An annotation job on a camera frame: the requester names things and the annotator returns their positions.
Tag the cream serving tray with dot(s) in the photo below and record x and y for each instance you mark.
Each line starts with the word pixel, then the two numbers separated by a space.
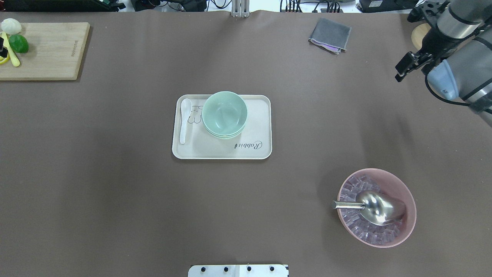
pixel 254 142

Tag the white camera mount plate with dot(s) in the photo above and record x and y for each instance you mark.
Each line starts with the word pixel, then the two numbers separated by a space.
pixel 239 270

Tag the green bowl on tray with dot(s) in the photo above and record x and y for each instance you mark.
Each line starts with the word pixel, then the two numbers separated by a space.
pixel 225 137

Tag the metal ice scoop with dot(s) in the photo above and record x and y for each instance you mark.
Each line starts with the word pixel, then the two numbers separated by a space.
pixel 375 207

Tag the white garlic bulb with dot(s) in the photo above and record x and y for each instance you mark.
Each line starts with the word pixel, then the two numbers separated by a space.
pixel 11 26

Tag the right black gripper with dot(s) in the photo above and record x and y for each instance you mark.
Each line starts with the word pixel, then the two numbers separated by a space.
pixel 435 45

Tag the green lime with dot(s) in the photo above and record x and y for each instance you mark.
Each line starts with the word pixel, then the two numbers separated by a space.
pixel 19 43

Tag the white ceramic spoon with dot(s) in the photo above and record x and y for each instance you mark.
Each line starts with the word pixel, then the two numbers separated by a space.
pixel 185 111

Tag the aluminium frame post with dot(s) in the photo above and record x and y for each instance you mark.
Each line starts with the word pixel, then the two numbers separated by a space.
pixel 240 8

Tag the wooden cup tree stand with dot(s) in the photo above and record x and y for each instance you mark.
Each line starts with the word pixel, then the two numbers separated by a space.
pixel 418 33

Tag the yellow lemon slices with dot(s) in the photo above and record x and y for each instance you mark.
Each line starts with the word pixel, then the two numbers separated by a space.
pixel 5 59

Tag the grey folded cloth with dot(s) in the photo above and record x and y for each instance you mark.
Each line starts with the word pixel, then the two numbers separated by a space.
pixel 330 35

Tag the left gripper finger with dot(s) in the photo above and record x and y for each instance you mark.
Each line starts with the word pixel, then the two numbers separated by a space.
pixel 3 49

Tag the green bowl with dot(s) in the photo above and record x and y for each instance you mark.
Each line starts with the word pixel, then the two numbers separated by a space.
pixel 209 131
pixel 225 137
pixel 225 113

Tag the yellow plastic knife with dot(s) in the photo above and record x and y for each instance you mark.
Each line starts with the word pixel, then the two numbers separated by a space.
pixel 13 58

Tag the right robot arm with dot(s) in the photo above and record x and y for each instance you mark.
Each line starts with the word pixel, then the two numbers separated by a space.
pixel 456 53

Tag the wooden cutting board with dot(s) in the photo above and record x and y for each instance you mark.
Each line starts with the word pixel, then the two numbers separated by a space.
pixel 56 51

